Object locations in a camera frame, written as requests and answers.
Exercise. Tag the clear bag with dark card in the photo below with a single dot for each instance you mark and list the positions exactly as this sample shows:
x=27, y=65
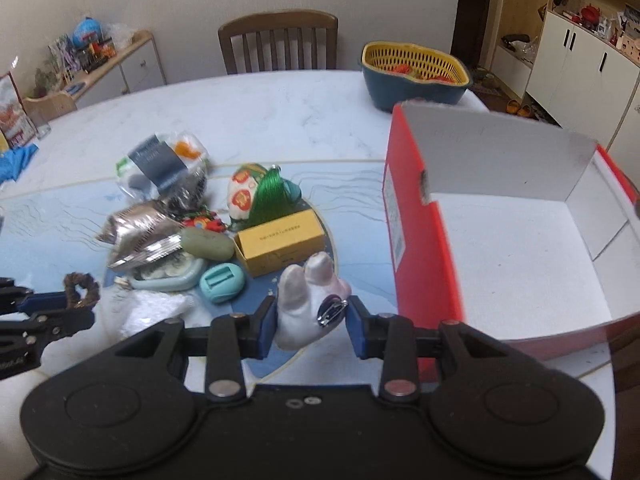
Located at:
x=170, y=167

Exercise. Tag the green tassel zongzi ornament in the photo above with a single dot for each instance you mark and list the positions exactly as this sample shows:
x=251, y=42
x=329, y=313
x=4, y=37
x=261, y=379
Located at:
x=257, y=195

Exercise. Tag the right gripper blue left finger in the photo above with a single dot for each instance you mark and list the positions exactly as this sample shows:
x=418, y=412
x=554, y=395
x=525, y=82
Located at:
x=257, y=333

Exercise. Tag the blue globe toy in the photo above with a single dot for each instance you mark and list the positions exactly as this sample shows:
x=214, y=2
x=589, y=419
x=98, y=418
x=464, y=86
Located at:
x=88, y=31

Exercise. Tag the yellow blue strainer basket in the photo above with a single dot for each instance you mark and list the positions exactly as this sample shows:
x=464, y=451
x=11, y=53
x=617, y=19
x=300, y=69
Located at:
x=387, y=89

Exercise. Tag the white rabbit brooch figure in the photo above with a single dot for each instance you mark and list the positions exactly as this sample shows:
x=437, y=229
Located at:
x=311, y=302

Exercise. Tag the light blue oval tray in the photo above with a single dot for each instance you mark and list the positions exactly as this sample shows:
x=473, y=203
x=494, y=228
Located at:
x=175, y=273

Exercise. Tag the red dragon charm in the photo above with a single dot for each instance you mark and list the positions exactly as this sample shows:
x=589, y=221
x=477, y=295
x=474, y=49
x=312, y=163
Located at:
x=208, y=221

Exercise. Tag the red printed snack bag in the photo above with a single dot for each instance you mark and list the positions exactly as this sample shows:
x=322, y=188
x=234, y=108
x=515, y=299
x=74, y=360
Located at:
x=16, y=126

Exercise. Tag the red white cardboard box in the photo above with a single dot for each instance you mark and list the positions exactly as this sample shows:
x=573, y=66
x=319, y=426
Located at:
x=523, y=230

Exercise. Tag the silver foil snack packet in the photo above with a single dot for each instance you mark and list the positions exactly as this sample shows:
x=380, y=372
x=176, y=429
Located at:
x=140, y=234

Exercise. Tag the white tissue packet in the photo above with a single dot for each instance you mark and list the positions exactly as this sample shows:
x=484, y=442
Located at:
x=126, y=312

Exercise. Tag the teal pencil sharpener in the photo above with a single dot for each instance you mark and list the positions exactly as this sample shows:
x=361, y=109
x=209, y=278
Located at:
x=222, y=282

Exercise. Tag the orange slippers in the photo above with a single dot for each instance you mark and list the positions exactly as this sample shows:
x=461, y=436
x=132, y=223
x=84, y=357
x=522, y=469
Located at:
x=513, y=107

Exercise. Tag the strawberries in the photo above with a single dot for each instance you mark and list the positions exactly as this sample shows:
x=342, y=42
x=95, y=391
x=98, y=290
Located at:
x=407, y=70

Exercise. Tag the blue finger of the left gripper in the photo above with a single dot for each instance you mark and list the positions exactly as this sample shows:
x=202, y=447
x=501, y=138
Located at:
x=42, y=302

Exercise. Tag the brown wooden chair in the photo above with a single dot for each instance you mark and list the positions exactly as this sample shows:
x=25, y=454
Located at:
x=279, y=40

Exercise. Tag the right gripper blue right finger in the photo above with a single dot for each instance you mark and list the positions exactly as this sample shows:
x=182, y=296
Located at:
x=366, y=331

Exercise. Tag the white wall cabinets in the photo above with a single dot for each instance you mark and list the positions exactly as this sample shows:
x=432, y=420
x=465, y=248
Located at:
x=576, y=63

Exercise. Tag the wooden side cabinet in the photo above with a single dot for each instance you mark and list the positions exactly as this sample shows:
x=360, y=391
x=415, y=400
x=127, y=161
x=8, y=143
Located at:
x=133, y=69

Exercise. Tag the blue cloth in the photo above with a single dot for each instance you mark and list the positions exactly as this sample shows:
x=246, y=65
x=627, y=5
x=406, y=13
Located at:
x=15, y=161

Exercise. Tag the yellow small cardboard box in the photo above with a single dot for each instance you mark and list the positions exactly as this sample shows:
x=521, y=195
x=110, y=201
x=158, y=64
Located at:
x=274, y=245

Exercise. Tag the olive green oval case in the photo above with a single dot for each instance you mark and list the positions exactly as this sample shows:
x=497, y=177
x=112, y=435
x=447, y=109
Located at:
x=207, y=245

